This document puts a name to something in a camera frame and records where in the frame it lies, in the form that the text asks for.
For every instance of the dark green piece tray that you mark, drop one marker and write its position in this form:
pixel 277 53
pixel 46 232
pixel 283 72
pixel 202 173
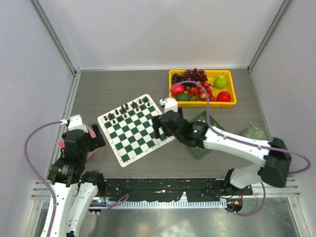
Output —
pixel 199 153

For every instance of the red apple right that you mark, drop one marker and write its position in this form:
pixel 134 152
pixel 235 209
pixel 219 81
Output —
pixel 223 96

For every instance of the white slotted cable duct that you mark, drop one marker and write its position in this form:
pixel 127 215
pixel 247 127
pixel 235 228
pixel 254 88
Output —
pixel 181 204

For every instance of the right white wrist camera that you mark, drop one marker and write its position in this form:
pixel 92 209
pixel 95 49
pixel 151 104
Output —
pixel 169 104

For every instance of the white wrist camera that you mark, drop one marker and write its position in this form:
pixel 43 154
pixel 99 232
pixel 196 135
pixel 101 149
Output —
pixel 169 104
pixel 74 123

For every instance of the green pear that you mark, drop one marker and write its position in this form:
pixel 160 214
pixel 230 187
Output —
pixel 220 82

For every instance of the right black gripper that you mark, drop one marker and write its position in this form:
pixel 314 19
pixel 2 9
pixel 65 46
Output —
pixel 157 122

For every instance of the red cherry bunch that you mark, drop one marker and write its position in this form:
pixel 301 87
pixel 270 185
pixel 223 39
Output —
pixel 197 94

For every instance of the red apple left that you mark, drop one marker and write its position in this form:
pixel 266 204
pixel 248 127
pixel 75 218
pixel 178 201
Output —
pixel 177 89

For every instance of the green lime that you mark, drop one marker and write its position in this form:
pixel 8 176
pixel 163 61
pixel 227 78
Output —
pixel 184 97

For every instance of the green netted melon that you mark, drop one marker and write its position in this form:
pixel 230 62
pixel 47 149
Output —
pixel 256 133

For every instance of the red apple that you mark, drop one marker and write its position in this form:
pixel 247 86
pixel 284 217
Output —
pixel 223 96
pixel 177 89

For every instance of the black grape bunch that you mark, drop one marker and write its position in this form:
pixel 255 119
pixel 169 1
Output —
pixel 176 78

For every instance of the dark purple grape bunch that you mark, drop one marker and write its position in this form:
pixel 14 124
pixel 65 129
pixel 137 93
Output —
pixel 194 75

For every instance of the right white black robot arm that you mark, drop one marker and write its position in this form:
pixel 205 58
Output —
pixel 270 160

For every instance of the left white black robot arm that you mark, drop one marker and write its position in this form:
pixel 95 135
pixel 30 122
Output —
pixel 73 188

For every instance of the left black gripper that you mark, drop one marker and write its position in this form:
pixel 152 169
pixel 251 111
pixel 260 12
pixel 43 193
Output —
pixel 98 141

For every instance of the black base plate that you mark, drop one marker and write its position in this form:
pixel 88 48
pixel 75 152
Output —
pixel 164 190

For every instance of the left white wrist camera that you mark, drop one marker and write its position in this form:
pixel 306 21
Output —
pixel 74 123

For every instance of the green white chess board mat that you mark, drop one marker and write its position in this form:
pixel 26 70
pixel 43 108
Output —
pixel 129 129

